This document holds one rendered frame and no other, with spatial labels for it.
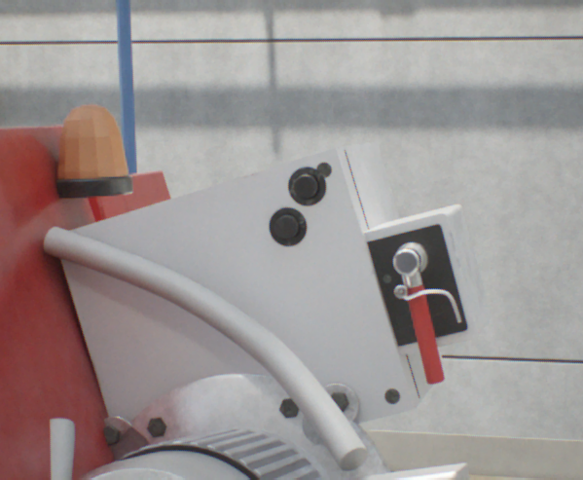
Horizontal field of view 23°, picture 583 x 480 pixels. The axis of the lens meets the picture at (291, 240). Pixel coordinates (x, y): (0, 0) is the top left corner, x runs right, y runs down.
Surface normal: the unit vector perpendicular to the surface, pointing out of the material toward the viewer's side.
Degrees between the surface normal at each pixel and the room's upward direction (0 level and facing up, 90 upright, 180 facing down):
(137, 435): 81
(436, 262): 90
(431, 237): 90
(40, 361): 71
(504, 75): 90
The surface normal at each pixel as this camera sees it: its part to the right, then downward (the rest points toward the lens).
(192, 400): -0.22, -0.07
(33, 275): 0.91, -0.31
